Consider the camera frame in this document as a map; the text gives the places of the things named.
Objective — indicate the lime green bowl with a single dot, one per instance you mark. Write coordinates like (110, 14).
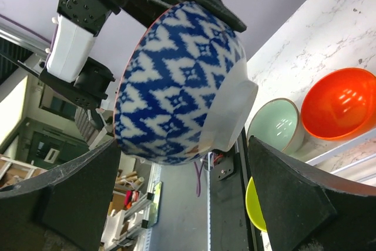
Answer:
(253, 207)

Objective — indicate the red-orange bowl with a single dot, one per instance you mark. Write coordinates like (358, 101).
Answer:
(341, 105)

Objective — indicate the mint green flower bowl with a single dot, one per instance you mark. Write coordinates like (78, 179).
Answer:
(278, 124)

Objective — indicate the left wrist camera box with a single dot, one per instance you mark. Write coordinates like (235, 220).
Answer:
(70, 49)

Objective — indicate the blue patterned red-inside bowl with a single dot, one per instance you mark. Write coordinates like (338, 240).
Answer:
(185, 90)

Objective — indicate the white wire dish rack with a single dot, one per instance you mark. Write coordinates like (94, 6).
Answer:
(353, 159)

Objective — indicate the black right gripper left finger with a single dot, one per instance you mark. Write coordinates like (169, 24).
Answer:
(64, 208)

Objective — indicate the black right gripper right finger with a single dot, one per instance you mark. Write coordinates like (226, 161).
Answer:
(306, 208)

